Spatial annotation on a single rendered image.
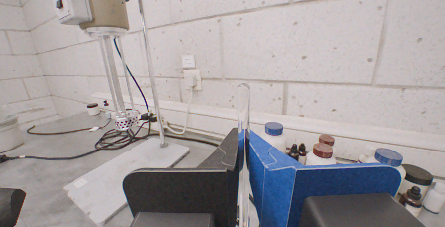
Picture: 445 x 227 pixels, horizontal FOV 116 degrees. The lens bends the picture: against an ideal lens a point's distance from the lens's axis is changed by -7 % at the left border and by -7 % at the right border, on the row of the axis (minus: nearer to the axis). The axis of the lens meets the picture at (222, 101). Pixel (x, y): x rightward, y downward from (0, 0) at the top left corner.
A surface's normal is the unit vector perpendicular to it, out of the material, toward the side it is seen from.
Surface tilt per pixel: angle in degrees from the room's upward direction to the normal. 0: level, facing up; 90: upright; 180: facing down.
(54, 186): 0
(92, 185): 0
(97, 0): 90
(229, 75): 90
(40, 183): 0
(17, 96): 90
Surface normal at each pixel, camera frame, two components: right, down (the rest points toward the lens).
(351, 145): -0.45, 0.27
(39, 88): 0.89, 0.09
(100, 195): -0.04, -0.96
